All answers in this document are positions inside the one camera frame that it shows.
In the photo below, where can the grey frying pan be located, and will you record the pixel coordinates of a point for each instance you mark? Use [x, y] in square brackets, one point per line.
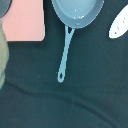
[75, 14]

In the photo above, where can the pink stove board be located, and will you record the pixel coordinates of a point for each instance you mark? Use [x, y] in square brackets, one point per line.
[25, 21]

